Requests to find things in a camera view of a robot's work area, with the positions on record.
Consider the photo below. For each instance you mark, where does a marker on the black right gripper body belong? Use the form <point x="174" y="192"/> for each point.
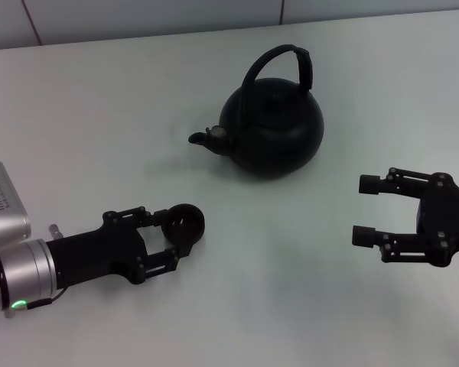
<point x="447" y="218"/>

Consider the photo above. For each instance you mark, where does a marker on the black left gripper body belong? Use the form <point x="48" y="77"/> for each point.
<point x="99" y="252"/>

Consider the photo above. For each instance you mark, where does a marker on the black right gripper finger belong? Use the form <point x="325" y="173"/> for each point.
<point x="369" y="184"/>
<point x="363" y="236"/>

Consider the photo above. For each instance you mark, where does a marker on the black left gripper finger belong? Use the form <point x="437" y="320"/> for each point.
<point x="145" y="218"/>
<point x="160" y="262"/>

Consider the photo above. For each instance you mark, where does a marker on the small dark teacup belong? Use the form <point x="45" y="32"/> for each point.
<point x="183" y="233"/>

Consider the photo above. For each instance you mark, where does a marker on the black round teapot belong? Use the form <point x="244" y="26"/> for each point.
<point x="275" y="134"/>

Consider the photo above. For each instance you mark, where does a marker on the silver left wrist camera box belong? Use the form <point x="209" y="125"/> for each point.
<point x="4" y="206"/>

